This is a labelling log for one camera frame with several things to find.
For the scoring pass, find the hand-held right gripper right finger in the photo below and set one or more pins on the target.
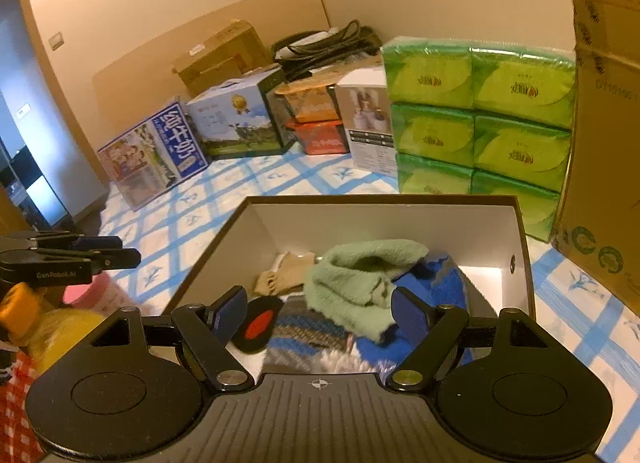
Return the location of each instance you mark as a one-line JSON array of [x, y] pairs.
[[407, 315]]

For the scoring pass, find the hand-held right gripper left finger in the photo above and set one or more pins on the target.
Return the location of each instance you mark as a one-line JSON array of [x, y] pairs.
[[232, 313]]

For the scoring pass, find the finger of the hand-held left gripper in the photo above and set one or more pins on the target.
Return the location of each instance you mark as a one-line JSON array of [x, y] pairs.
[[97, 242], [115, 259]]

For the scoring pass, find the black pad with red patch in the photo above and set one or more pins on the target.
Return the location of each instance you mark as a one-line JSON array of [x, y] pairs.
[[257, 323]]

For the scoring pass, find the blue towel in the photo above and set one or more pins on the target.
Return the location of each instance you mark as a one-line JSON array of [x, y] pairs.
[[445, 278]]

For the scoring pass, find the beige socks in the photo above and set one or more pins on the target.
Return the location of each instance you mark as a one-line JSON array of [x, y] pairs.
[[285, 278]]

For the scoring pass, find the green fluffy towel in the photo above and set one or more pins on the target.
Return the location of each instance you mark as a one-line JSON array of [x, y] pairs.
[[345, 283]]

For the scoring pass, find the brown box with white inside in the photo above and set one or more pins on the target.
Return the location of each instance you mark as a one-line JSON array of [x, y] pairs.
[[500, 238]]

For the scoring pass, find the pink patterned cup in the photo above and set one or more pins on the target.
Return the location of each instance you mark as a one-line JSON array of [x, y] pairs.
[[107, 295]]

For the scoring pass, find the orange juice bottle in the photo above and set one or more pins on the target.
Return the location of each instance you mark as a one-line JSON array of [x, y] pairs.
[[65, 333]]

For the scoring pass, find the blue printed milk carton box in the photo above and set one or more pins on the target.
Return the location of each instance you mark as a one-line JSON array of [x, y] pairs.
[[150, 158]]

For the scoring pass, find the blue checked bed sheet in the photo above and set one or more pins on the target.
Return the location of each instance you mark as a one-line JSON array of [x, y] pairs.
[[225, 183]]

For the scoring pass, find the red white patterned bag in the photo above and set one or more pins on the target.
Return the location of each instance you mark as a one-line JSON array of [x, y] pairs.
[[17, 408]]

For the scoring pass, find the blue green gift box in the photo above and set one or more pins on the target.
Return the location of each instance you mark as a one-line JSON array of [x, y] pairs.
[[235, 113]]

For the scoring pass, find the red snack box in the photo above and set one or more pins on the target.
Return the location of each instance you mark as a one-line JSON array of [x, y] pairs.
[[322, 140]]

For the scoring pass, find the white appliance box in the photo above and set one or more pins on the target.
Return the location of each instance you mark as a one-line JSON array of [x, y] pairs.
[[367, 118]]

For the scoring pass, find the green tissue pack bundle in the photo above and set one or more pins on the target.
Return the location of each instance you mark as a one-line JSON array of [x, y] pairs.
[[475, 118]]

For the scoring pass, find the brown cardboard box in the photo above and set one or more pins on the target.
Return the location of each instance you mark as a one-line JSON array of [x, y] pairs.
[[220, 58]]

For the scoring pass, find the orange snack box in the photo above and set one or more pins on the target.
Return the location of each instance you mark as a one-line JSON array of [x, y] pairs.
[[310, 103]]

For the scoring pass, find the large cardboard box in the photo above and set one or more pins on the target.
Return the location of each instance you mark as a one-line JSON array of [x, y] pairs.
[[605, 143]]

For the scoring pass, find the wall switch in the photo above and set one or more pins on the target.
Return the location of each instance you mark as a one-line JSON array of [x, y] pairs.
[[57, 40]]

